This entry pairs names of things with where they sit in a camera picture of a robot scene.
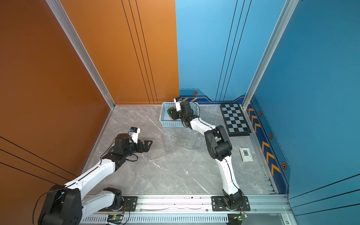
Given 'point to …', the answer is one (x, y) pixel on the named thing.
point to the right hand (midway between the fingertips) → (172, 110)
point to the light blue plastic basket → (165, 121)
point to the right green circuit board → (241, 217)
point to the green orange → (168, 111)
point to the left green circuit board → (115, 219)
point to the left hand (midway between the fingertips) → (147, 139)
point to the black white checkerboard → (236, 123)
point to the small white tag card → (246, 154)
